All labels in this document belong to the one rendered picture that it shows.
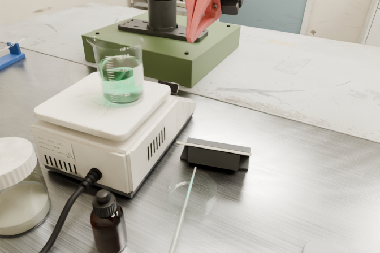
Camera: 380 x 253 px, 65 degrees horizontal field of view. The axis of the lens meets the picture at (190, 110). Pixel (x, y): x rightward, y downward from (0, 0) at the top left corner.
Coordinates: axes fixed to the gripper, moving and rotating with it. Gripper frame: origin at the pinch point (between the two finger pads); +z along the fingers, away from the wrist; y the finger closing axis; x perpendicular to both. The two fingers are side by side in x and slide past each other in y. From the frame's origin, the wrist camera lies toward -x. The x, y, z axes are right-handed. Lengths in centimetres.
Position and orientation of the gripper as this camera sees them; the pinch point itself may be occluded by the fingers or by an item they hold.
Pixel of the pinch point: (190, 35)
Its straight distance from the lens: 42.4
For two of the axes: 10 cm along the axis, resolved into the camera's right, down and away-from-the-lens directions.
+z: -2.9, 9.2, -2.7
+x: 2.1, 3.3, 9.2
